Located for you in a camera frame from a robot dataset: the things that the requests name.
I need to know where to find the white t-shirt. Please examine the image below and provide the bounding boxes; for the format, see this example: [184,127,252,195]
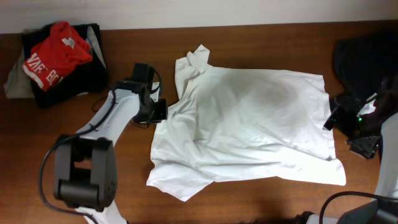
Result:
[146,46,346,202]

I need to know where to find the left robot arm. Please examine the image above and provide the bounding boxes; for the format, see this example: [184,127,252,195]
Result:
[52,80,167,223]

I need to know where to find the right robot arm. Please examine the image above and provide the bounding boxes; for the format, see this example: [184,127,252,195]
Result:
[291,76,397,223]

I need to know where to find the dark garment at right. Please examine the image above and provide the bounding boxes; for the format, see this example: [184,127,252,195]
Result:
[332,30,397,101]

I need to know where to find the black folded garment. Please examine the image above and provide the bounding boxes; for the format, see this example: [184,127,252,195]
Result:
[30,23,109,109]

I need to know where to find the red printed t-shirt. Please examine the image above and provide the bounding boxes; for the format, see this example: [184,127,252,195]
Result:
[22,21,92,91]

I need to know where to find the grey folded garment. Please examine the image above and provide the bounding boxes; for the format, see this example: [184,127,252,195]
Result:
[3,49,35,99]

